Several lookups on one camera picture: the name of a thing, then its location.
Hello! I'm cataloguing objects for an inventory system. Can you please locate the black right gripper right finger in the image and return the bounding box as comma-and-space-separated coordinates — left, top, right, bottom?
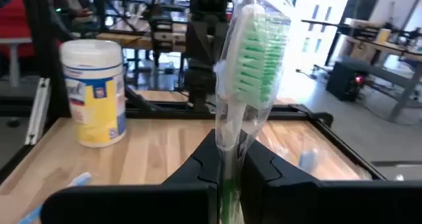
239, 138, 422, 224

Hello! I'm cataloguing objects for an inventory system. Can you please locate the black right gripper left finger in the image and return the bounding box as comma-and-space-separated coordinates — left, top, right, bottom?
40, 128, 223, 224

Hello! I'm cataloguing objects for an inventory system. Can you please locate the green and white toothbrush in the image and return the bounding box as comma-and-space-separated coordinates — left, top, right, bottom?
213, 0, 293, 224

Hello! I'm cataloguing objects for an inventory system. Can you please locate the yellow white wipes canister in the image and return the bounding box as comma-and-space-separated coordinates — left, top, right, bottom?
59, 38, 128, 149

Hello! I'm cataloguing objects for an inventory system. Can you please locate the black box with red light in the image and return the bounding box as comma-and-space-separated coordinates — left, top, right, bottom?
325, 61, 367, 102

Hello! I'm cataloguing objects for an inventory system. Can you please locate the wooden robot workbench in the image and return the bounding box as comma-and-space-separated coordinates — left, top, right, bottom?
95, 0, 189, 53

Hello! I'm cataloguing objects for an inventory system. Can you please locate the grey metal workbench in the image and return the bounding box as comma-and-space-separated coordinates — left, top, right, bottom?
301, 18, 422, 123

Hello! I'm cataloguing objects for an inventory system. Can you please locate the small yellow canister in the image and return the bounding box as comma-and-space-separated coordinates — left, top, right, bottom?
375, 28, 392, 44

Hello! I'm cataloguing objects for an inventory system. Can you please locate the person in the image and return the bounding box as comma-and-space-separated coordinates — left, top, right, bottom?
54, 0, 102, 32

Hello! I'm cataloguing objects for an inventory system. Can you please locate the red partition panel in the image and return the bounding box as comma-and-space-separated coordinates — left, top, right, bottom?
0, 0, 34, 59

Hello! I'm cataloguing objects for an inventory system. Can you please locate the white aluminium rail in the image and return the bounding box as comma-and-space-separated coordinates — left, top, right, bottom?
25, 76, 51, 146

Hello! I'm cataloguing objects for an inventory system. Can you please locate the black overhead rig frame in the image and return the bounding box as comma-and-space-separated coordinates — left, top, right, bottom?
21, 0, 72, 119

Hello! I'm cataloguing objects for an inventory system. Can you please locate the white pedestal table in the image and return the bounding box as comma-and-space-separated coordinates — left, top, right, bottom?
0, 36, 33, 88

